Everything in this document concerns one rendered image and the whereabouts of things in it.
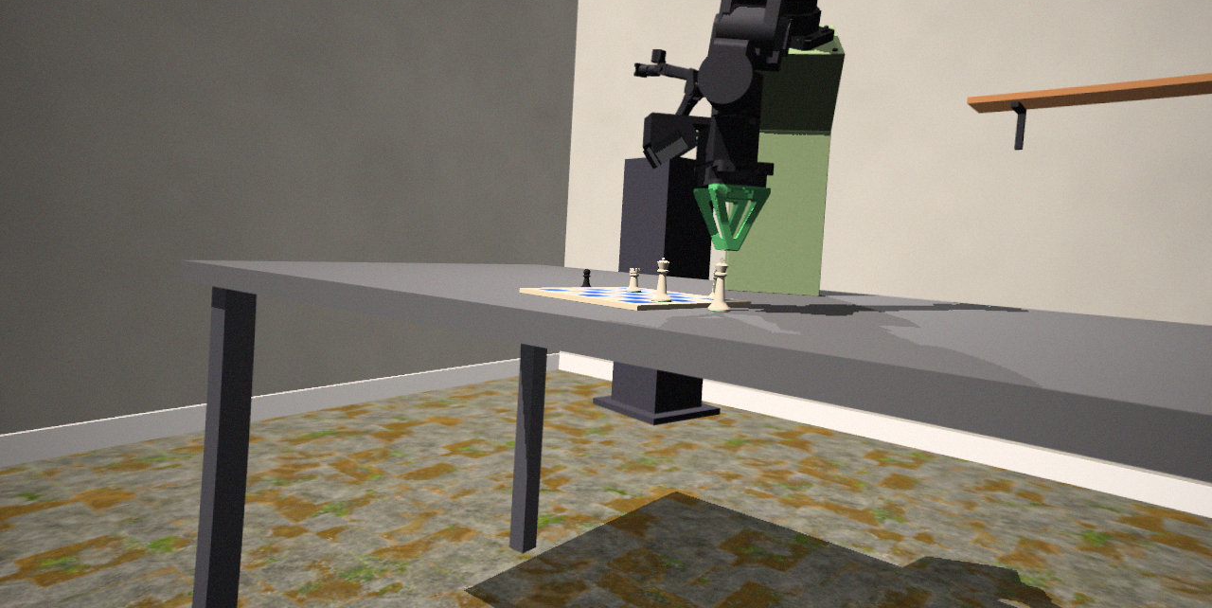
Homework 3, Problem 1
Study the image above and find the blue and cream chessboard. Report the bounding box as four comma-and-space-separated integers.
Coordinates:
520, 287, 751, 311

